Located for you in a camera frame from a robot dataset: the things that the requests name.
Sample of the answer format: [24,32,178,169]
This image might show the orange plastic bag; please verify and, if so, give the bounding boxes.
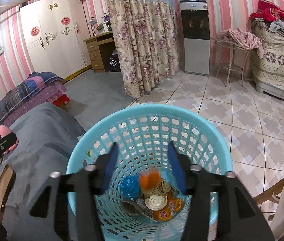
[153,195,183,221]

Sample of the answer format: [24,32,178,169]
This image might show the brown paper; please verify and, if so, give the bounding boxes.
[142,180,172,199]

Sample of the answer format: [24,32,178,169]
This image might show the white round lid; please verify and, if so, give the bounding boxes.
[145,195,167,211]

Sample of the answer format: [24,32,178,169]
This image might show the blue plastic bag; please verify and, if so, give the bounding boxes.
[120,174,141,199]

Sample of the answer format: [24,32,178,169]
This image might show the snack wrapper packet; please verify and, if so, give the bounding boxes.
[120,198,158,222]

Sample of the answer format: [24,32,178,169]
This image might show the orange peel piece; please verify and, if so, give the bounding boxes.
[139,169,162,190]

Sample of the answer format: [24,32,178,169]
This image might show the pink pig mug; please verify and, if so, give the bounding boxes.
[0,125,19,154]

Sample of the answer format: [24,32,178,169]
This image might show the tan phone case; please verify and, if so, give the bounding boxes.
[0,164,16,213]

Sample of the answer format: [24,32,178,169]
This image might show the bed with patchwork quilt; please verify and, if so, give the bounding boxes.
[0,72,70,127]

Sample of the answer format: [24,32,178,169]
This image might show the turquoise plastic basket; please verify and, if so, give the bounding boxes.
[66,104,233,240]

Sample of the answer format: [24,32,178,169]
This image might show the white wardrobe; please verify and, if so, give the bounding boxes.
[20,0,91,78]

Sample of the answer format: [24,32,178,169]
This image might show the black box under desk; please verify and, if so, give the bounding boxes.
[109,54,121,72]

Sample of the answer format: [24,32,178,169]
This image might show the wooden desk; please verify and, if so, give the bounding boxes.
[84,31,117,73]

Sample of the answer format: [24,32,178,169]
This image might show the metal side table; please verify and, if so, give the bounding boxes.
[211,38,250,87]

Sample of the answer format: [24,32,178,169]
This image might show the floral curtain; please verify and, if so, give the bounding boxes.
[108,0,179,98]

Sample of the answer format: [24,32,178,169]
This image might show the water dispenser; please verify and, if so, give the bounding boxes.
[180,1,210,76]

